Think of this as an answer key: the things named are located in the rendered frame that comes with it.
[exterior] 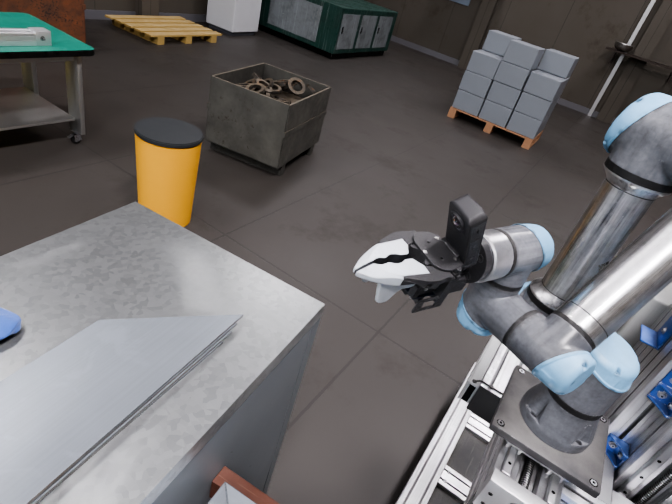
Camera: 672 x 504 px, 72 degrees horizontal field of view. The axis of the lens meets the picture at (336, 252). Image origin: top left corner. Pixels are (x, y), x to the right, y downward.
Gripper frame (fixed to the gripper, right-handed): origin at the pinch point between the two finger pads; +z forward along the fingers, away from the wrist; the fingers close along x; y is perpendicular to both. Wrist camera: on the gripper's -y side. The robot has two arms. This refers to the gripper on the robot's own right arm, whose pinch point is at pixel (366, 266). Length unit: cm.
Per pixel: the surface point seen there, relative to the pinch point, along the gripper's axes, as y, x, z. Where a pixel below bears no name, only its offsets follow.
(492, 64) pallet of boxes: 118, 409, -524
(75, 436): 40, 9, 31
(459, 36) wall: 200, 788, -847
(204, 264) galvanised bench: 47, 47, -1
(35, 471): 39, 6, 36
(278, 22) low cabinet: 231, 777, -384
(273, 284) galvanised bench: 46, 36, -15
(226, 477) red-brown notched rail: 64, 3, 5
